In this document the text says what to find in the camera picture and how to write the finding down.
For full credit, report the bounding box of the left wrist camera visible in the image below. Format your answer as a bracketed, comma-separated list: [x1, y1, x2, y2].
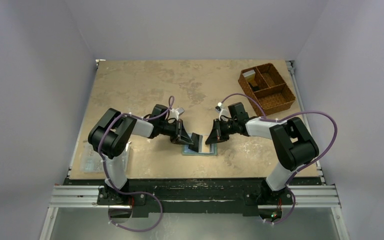
[170, 107, 185, 120]

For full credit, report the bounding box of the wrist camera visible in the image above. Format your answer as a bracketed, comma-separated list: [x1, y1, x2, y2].
[215, 102, 225, 113]
[170, 107, 185, 120]

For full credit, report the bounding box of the beige credit card grey stripe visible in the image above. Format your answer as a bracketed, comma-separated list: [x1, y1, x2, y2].
[199, 143, 214, 154]

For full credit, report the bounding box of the green card holder wallet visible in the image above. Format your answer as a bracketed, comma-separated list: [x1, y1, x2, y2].
[182, 133, 218, 156]

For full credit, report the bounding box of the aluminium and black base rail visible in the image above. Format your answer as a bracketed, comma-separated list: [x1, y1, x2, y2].
[50, 178, 340, 219]

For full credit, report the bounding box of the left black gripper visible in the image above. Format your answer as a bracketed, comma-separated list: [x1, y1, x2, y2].
[159, 118, 194, 146]

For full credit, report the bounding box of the clear plastic bag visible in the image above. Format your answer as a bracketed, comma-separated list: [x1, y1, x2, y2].
[80, 141, 132, 174]

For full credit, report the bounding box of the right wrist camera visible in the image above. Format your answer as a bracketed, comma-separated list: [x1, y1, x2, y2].
[215, 102, 225, 113]

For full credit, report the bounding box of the brown woven divided basket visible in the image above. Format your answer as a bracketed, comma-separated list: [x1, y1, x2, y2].
[238, 62, 296, 117]

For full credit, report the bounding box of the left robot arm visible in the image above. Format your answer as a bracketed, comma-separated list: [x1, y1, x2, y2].
[88, 104, 194, 205]

